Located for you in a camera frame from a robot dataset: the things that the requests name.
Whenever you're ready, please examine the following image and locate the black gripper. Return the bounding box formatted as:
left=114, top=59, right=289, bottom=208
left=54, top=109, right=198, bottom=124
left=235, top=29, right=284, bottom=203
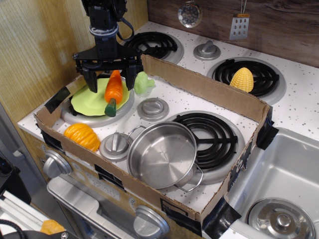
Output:
left=72, top=38, right=144, bottom=93

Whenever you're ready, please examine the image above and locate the orange toy carrot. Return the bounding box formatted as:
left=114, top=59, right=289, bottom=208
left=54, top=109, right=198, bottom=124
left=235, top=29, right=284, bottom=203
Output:
left=104, top=70, right=123, bottom=117

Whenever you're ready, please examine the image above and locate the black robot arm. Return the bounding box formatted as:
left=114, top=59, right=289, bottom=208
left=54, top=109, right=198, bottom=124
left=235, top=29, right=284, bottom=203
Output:
left=72, top=0, right=144, bottom=93

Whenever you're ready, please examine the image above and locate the light green plate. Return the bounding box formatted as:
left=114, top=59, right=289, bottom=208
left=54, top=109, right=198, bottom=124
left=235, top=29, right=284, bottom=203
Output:
left=70, top=77, right=132, bottom=117

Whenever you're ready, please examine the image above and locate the green toy broccoli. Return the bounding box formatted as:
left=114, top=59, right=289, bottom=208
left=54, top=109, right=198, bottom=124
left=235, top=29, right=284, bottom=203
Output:
left=134, top=71, right=155, bottom=95

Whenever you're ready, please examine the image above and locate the silver centre stove knob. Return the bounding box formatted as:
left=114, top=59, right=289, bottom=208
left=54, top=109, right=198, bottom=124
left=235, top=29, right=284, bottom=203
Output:
left=138, top=98, right=169, bottom=121

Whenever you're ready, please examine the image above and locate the silver stove knob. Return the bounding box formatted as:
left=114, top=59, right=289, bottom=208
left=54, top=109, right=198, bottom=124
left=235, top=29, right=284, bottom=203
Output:
left=138, top=98, right=169, bottom=121
left=193, top=40, right=221, bottom=61
left=99, top=132, right=133, bottom=162

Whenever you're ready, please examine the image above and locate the back left stove burner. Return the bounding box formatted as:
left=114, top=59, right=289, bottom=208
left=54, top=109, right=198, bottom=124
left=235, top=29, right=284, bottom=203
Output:
left=122, top=31, right=184, bottom=64

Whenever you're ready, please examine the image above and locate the orange toy pumpkin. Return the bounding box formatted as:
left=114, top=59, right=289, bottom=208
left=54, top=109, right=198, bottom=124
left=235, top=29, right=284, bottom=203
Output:
left=64, top=123, right=100, bottom=152

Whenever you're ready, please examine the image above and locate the silver front stove knob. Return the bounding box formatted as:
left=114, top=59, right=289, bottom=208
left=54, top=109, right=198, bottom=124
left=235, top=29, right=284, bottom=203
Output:
left=99, top=132, right=133, bottom=162

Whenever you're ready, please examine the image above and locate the cardboard fence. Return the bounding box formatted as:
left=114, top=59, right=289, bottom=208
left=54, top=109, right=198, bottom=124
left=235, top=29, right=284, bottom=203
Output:
left=35, top=55, right=272, bottom=239

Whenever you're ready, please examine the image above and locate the stainless steel pot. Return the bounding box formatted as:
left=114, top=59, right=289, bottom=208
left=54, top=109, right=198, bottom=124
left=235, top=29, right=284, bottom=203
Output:
left=127, top=121, right=201, bottom=193

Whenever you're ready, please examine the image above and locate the hanging silver strainer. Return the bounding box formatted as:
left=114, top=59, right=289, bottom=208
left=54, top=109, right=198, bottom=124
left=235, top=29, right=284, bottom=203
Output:
left=177, top=0, right=202, bottom=28

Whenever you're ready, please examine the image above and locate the silver back stove knob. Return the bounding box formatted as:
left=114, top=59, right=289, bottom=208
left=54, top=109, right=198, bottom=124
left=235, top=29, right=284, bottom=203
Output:
left=193, top=40, right=221, bottom=61

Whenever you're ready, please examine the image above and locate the silver oven knob left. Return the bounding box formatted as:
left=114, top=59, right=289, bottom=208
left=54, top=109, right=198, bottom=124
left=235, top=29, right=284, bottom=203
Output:
left=43, top=149, right=73, bottom=179

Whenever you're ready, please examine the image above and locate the silver oven knob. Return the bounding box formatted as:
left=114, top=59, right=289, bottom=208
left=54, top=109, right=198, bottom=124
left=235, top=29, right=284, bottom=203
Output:
left=43, top=149, right=73, bottom=179
left=133, top=205, right=170, bottom=239

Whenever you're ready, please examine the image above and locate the front right stove burner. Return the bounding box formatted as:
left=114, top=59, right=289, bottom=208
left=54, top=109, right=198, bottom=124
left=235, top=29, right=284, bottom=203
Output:
left=167, top=111, right=245, bottom=185

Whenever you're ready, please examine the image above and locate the yellow toy corn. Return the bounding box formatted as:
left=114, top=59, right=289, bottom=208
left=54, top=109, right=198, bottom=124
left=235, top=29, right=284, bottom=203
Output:
left=230, top=67, right=254, bottom=93

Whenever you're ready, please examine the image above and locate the hanging silver spatula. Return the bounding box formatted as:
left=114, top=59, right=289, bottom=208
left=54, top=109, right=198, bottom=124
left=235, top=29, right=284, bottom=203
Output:
left=229, top=0, right=250, bottom=40

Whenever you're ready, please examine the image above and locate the silver oven knob right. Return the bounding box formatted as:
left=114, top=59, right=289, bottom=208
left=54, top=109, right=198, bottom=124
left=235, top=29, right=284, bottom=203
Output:
left=133, top=205, right=170, bottom=239

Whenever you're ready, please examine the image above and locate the back right stove burner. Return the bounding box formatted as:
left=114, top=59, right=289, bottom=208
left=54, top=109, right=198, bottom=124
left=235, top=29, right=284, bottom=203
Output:
left=207, top=57, right=287, bottom=105

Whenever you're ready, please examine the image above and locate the orange object bottom left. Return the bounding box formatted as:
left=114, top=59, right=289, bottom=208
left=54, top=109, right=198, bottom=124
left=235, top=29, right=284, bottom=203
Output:
left=40, top=220, right=65, bottom=235

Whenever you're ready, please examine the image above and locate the silver sink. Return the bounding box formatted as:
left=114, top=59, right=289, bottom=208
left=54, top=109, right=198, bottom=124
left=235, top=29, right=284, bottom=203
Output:
left=202, top=127, right=319, bottom=239

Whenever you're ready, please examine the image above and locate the silver pot lid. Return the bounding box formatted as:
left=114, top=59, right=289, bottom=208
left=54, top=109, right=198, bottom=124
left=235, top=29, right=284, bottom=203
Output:
left=246, top=198, right=316, bottom=239

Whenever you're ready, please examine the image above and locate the oven door handle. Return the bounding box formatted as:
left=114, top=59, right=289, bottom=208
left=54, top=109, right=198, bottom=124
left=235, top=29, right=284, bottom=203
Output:
left=47, top=177, right=137, bottom=239

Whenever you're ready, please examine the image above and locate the black cable bottom left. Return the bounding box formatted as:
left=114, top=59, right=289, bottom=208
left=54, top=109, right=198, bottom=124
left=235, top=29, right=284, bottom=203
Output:
left=0, top=219, right=25, bottom=239

